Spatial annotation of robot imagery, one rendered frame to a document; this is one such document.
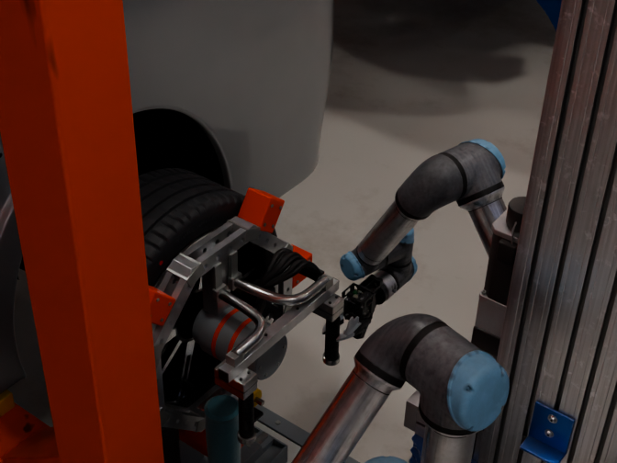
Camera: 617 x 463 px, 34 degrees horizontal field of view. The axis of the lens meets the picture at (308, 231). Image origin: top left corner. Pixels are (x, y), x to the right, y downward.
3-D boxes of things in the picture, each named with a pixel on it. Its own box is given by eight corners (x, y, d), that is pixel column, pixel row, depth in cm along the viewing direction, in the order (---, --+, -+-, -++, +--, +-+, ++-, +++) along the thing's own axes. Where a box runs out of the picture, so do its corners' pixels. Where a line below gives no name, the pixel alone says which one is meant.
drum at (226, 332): (226, 327, 266) (225, 286, 257) (290, 362, 255) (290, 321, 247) (189, 356, 256) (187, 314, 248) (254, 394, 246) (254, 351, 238)
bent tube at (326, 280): (272, 255, 259) (272, 221, 252) (333, 285, 249) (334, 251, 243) (227, 289, 247) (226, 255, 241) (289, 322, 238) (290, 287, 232)
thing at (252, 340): (221, 294, 246) (219, 259, 239) (284, 327, 236) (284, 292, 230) (171, 332, 234) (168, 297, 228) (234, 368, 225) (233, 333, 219)
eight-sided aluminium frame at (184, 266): (274, 344, 290) (274, 186, 258) (292, 354, 287) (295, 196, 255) (140, 458, 255) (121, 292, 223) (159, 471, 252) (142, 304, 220)
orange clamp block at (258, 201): (250, 222, 257) (262, 190, 256) (274, 234, 254) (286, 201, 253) (234, 220, 251) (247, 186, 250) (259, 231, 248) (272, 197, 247)
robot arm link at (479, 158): (514, 372, 238) (420, 161, 238) (555, 346, 245) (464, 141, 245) (548, 367, 227) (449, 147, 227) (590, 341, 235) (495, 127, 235)
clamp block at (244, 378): (228, 371, 235) (227, 355, 232) (258, 389, 231) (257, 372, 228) (213, 383, 232) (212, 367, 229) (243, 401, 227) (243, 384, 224)
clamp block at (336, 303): (315, 298, 257) (315, 282, 254) (343, 312, 253) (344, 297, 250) (303, 308, 254) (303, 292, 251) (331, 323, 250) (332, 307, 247)
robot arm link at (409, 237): (390, 243, 259) (387, 276, 265) (421, 228, 265) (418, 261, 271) (370, 229, 264) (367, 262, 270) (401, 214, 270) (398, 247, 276)
